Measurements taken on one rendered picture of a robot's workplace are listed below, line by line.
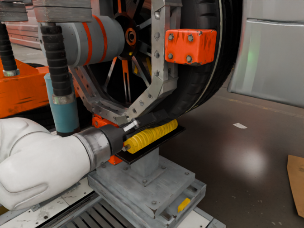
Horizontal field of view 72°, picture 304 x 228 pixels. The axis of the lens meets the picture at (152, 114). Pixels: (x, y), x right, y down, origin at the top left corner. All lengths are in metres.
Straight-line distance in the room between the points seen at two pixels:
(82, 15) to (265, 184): 1.33
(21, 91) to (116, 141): 0.68
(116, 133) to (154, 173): 0.57
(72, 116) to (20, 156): 0.39
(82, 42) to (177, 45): 0.25
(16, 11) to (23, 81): 0.39
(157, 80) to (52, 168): 0.30
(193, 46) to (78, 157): 0.32
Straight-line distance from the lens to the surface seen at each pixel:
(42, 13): 0.43
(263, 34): 0.50
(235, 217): 1.24
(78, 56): 0.61
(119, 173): 1.06
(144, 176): 1.01
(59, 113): 0.78
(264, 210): 1.33
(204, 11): 0.54
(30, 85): 1.09
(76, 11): 0.45
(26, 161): 0.42
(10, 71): 0.77
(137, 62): 0.72
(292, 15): 0.49
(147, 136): 0.74
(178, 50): 0.47
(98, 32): 0.63
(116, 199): 1.03
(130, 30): 0.79
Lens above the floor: 0.90
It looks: 24 degrees down
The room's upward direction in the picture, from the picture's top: straight up
